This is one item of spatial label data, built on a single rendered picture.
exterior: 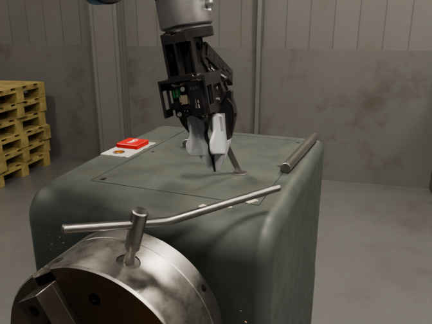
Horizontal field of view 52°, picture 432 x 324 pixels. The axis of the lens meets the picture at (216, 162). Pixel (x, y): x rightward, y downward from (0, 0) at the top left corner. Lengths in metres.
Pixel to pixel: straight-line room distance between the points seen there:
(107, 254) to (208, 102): 0.26
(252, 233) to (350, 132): 3.86
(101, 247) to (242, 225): 0.22
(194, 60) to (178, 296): 0.33
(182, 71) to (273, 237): 0.29
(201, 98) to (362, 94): 3.89
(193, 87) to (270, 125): 3.96
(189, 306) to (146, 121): 4.33
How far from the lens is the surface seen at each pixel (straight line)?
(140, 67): 4.85
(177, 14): 0.61
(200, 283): 0.69
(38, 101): 5.10
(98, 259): 0.65
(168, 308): 0.62
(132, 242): 0.62
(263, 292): 0.73
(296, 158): 0.96
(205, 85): 0.59
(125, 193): 0.82
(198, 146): 0.66
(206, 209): 0.65
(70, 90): 5.30
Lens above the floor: 1.56
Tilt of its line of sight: 18 degrees down
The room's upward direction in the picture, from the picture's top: straight up
